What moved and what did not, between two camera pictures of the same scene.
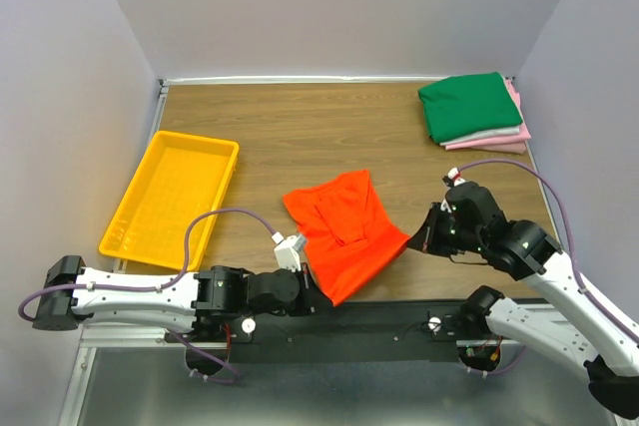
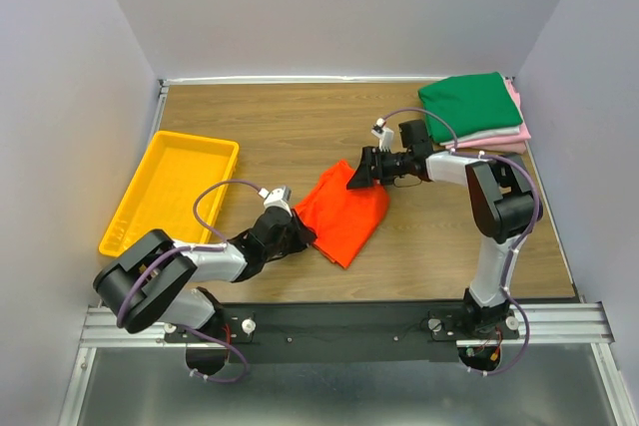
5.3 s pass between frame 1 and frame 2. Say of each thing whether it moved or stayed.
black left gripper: moved
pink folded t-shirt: stayed
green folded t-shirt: stayed
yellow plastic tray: stayed
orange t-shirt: moved
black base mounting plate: stayed
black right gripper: moved
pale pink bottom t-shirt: stayed
